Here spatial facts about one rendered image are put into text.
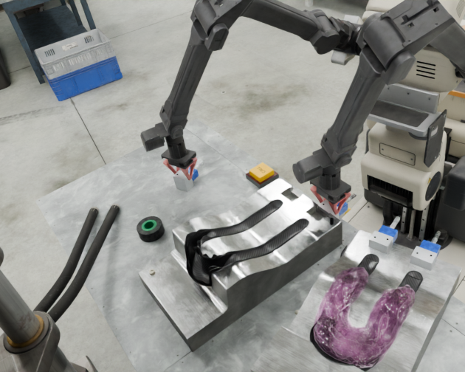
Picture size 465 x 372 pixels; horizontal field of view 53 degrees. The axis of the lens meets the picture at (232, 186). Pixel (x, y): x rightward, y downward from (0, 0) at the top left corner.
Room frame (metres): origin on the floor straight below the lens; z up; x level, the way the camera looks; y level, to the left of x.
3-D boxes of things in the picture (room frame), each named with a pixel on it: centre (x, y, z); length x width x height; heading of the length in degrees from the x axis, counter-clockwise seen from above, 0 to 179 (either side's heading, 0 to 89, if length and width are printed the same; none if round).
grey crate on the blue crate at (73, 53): (4.00, 1.11, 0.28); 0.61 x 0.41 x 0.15; 110
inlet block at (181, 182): (1.27, 0.13, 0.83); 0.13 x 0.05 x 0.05; 139
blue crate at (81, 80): (4.00, 1.11, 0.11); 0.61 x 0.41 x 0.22; 110
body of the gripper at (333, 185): (0.95, -0.27, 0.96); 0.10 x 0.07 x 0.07; 28
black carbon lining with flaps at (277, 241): (0.84, 0.00, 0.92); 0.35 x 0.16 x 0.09; 118
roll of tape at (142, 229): (1.04, 0.27, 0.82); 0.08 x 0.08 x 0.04
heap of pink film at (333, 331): (0.57, -0.23, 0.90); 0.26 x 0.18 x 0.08; 135
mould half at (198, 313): (0.84, 0.01, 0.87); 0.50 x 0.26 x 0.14; 118
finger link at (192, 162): (1.23, 0.14, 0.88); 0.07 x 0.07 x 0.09; 50
